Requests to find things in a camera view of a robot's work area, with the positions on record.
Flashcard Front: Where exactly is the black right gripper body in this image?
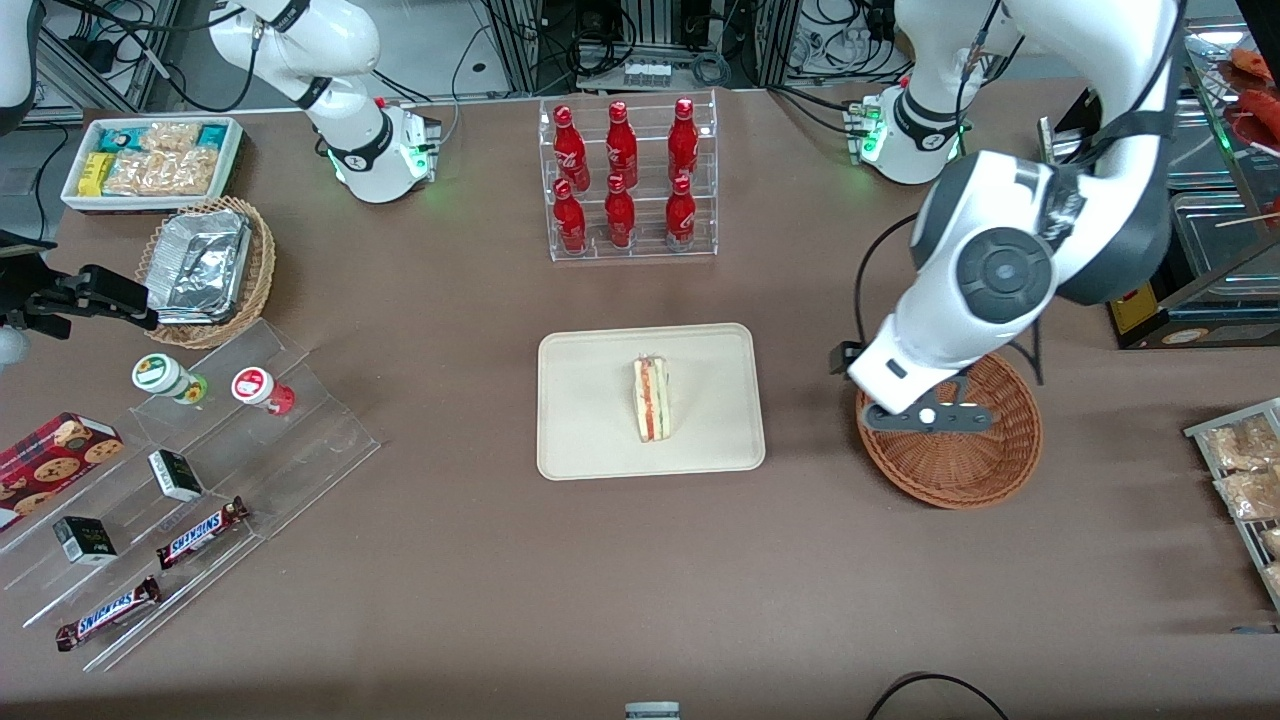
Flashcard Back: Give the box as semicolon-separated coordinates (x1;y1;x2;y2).
0;256;41;337

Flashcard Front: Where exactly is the triangular sandwich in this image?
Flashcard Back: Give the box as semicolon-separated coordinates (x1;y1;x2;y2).
631;352;674;445

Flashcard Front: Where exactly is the aluminium foil tray stack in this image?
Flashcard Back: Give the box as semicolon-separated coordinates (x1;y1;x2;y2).
146;209;254;327

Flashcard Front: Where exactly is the brown round wicker basket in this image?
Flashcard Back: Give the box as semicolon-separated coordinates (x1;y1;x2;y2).
855;350;1044;511

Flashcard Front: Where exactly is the light wicker basket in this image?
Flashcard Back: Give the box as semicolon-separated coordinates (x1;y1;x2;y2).
135;196;278;351

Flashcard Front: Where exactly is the cream plastic tray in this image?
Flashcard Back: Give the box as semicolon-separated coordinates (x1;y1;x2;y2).
537;322;767;482

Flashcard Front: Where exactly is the white rectangular snack bin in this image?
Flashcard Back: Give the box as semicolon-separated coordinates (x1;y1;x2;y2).
61;116;245;215

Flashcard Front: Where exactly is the green lid cup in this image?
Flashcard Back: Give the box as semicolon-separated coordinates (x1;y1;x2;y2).
131;353;210;406

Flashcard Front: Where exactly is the yellow snack pack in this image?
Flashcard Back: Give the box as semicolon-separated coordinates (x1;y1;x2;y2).
77;151;117;199

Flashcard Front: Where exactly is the clear cracker bag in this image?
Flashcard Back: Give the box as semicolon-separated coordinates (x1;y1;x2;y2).
103;147;219;198
139;121;203;157

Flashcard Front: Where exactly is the red cookie box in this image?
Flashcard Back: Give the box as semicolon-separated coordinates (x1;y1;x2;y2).
0;411;126;533

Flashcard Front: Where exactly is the red lid cup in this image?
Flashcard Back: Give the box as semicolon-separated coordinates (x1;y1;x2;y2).
230;366;297;417

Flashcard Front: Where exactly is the small black box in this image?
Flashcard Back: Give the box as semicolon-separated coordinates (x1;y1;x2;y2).
147;449;206;504
51;515;120;568

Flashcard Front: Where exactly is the red cola bottle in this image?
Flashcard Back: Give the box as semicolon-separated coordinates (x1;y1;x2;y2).
664;175;698;252
605;100;640;187
552;178;589;255
552;105;592;193
603;174;638;250
667;97;701;185

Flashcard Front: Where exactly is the clear acrylic bottle rack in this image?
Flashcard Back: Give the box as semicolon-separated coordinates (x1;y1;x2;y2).
538;89;719;263

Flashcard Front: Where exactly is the clear acrylic step display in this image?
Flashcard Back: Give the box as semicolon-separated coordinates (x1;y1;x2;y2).
0;318;384;674

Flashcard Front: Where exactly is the snickers bar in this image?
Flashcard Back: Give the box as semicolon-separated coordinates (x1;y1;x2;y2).
54;575;164;654
154;496;252;572

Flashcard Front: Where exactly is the black hot display case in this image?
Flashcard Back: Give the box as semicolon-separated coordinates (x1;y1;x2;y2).
1038;15;1280;351

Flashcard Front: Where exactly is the clear nut snack bag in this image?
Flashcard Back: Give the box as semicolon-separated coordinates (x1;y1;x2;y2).
1214;469;1280;522
1202;414;1280;472

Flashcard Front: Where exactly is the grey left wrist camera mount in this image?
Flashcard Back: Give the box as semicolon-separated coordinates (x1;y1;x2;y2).
861;380;1002;434

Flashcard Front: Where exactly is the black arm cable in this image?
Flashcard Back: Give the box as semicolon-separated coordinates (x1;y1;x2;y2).
852;0;1181;389

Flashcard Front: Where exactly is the black looped cable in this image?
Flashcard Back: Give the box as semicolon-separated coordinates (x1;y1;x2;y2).
864;672;1013;720

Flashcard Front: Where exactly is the metal wire rack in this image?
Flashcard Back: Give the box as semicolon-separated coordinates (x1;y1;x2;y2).
1183;397;1280;614

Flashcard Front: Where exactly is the aluminium frame rack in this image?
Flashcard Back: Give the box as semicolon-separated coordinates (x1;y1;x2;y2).
480;0;806;97

